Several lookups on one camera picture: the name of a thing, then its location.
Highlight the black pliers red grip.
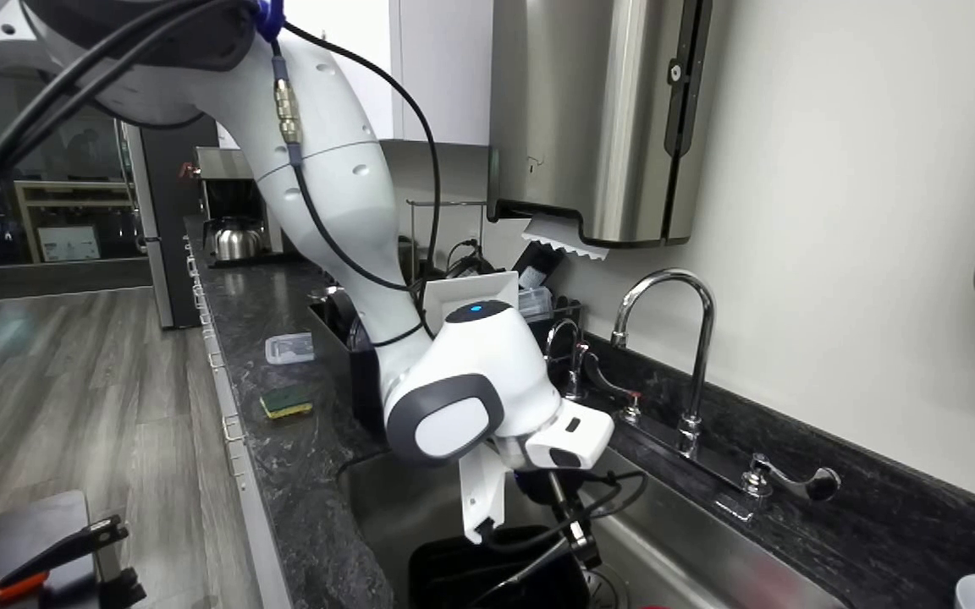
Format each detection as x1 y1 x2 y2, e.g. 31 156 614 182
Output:
0 511 132 603

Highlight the steel paper towel dispenser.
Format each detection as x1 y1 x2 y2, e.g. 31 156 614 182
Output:
487 0 716 249

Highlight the plain white wall cabinet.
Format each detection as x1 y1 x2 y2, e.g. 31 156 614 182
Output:
207 0 496 156

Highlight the steel coffee machine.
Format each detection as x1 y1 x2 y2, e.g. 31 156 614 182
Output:
192 141 290 269

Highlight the stainless steel sink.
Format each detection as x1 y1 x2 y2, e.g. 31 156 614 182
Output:
336 444 853 609

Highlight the clear bluish plastic tub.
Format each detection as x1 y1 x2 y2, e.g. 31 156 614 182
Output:
514 282 557 323

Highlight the black plastic container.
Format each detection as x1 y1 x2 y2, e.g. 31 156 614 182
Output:
405 522 597 609

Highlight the wooden frame shelf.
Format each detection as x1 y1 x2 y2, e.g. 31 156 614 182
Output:
9 175 143 269

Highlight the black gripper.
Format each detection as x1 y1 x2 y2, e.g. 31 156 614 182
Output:
508 462 606 571

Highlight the chrome gooseneck faucet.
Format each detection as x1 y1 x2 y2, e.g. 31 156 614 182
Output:
609 268 722 459

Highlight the black dish drainer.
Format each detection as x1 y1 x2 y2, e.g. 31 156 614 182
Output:
308 282 581 445

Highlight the green yellow sponge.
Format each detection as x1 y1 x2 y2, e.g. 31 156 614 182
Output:
257 382 319 427

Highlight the white paper towel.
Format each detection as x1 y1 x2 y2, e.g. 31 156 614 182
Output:
517 215 616 268

